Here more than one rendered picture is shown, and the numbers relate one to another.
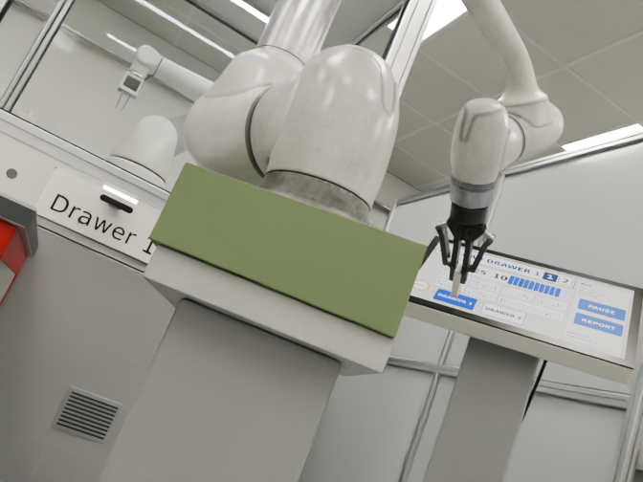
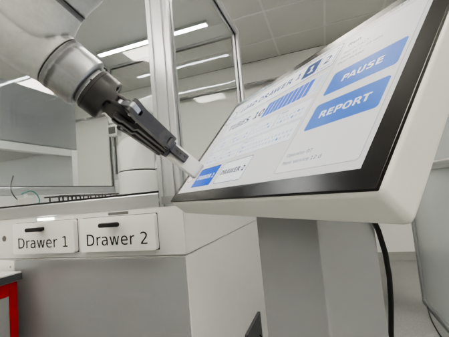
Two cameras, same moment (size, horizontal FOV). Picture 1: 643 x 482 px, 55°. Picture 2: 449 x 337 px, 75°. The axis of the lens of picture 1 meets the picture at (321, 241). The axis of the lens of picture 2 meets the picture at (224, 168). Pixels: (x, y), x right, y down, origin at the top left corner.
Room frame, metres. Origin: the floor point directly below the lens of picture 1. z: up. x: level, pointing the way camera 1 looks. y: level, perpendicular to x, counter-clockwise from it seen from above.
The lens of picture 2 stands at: (0.95, -0.72, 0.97)
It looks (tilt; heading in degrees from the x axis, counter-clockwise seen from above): 5 degrees up; 39
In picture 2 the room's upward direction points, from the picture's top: 5 degrees counter-clockwise
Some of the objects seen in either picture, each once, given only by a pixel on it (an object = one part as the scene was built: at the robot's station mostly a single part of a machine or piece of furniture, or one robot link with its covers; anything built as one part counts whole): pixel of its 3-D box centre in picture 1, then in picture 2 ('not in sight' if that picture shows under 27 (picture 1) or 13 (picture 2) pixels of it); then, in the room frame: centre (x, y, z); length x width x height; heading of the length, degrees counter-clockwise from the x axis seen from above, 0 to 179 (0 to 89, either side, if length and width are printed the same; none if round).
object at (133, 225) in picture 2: not in sight; (117, 233); (1.47, 0.16, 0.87); 0.29 x 0.02 x 0.11; 111
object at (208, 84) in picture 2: not in sight; (215, 76); (1.99, 0.13, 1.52); 0.87 x 0.01 x 0.86; 21
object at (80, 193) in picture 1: (108, 219); (44, 237); (1.35, 0.46, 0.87); 0.29 x 0.02 x 0.11; 111
